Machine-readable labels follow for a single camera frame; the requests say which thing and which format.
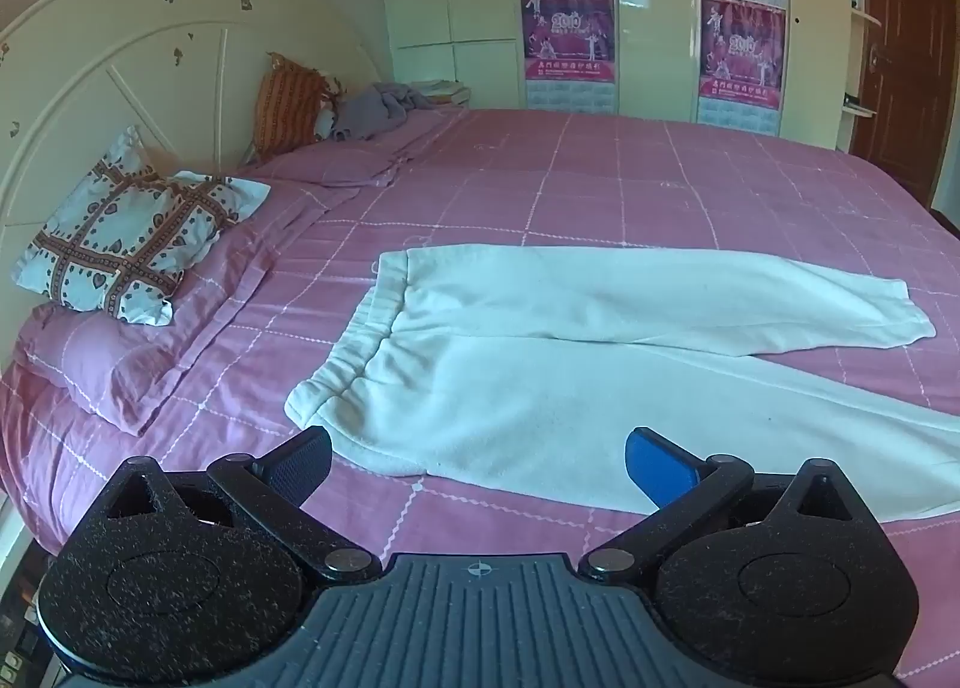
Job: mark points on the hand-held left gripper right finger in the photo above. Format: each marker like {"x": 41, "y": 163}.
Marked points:
{"x": 658, "y": 464}

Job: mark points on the orange striped pillow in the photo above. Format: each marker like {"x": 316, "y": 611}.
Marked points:
{"x": 289, "y": 103}

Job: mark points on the bed with pink checked sheet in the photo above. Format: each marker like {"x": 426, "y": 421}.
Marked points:
{"x": 600, "y": 193}

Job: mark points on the white pants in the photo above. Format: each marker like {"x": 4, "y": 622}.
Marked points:
{"x": 525, "y": 373}

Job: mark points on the stack of books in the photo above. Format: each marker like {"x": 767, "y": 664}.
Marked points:
{"x": 442, "y": 92}

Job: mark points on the cream headboard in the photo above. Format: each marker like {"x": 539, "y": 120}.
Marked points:
{"x": 112, "y": 36}

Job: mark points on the pink calendar poster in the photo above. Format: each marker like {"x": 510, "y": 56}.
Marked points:
{"x": 742, "y": 58}
{"x": 568, "y": 43}

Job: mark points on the pink pillow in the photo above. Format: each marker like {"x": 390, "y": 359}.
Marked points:
{"x": 112, "y": 365}
{"x": 337, "y": 163}

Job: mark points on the brown wooden door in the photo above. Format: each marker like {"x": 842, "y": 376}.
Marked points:
{"x": 911, "y": 43}

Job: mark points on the heart print pillow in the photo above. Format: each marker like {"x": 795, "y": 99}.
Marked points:
{"x": 127, "y": 230}

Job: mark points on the grey cloth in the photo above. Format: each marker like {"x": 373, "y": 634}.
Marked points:
{"x": 375, "y": 107}

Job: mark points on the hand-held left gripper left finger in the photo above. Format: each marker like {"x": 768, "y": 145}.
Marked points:
{"x": 306, "y": 461}

